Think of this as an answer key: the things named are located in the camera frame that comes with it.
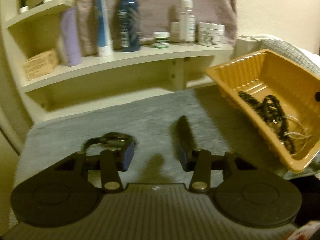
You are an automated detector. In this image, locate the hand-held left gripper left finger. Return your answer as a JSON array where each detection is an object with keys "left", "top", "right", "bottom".
[{"left": 54, "top": 142, "right": 135, "bottom": 193}]

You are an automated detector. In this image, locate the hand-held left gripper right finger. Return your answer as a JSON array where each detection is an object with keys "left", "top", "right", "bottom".
[{"left": 176, "top": 140, "right": 258, "bottom": 194}]

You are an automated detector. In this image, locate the black bracelet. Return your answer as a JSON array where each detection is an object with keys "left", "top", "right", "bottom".
[{"left": 83, "top": 132, "right": 137, "bottom": 153}]

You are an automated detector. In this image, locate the orange plastic tray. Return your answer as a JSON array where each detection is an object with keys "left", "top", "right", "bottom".
[{"left": 205, "top": 49, "right": 320, "bottom": 173}]

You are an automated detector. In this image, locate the black cord necklace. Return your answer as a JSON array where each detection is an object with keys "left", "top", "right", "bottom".
[{"left": 260, "top": 94, "right": 288, "bottom": 133}]

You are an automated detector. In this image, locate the brown bead necklace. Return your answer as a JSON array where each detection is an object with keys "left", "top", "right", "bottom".
[{"left": 237, "top": 91, "right": 298, "bottom": 155}]

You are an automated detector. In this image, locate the grey fluffy mat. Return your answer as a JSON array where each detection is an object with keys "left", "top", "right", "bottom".
[{"left": 15, "top": 87, "right": 285, "bottom": 188}]

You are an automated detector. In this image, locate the grey woven cushion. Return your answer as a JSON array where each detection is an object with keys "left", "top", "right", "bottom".
[{"left": 260, "top": 39, "right": 320, "bottom": 77}]

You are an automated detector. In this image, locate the cream shelf unit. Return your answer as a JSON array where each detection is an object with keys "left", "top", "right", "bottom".
[{"left": 0, "top": 0, "right": 235, "bottom": 130}]

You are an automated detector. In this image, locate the small green label jar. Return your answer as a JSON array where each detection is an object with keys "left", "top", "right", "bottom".
[{"left": 153, "top": 32, "right": 170, "bottom": 49}]

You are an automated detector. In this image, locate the white cream jar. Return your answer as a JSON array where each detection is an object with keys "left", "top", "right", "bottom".
[{"left": 198, "top": 22, "right": 225, "bottom": 48}]

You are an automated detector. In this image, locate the small cardboard box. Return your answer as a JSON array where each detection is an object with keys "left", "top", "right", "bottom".
[{"left": 23, "top": 49, "right": 59, "bottom": 82}]

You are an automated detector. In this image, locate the purple tube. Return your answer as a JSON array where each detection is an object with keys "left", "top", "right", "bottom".
[{"left": 60, "top": 7, "right": 82, "bottom": 67}]

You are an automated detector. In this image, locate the white and blue tube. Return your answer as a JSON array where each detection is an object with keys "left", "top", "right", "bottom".
[{"left": 96, "top": 0, "right": 113, "bottom": 57}]

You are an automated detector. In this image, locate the clear spray bottle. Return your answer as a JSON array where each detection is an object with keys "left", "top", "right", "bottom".
[{"left": 179, "top": 0, "right": 196, "bottom": 46}]

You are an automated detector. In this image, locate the dark blue spray bottle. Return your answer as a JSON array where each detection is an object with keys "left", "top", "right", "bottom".
[{"left": 117, "top": 0, "right": 141, "bottom": 52}]

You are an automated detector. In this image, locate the red and white paper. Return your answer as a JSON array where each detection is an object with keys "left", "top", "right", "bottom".
[{"left": 287, "top": 221, "right": 320, "bottom": 240}]

